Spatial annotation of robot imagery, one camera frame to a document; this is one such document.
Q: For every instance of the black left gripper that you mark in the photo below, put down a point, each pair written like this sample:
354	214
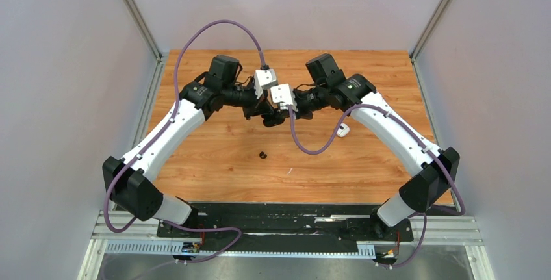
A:
257	107

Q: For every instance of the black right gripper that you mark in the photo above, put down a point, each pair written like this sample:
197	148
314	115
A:
300	114

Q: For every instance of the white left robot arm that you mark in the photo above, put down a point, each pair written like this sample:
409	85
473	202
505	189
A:
129	181

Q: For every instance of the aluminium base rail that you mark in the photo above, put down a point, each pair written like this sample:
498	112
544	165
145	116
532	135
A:
280	235

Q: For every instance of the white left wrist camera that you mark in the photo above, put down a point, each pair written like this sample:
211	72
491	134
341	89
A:
264	80

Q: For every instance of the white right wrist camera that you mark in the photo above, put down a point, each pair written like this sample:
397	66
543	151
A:
283	97

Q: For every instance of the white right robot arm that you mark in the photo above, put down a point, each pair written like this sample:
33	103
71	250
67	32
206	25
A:
432	169

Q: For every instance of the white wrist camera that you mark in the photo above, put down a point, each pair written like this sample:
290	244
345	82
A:
264	80
283	97

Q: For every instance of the black earbud case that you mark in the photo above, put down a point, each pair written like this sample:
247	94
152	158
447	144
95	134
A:
272	120

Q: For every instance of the white earbud charging case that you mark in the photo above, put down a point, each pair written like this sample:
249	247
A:
342	130

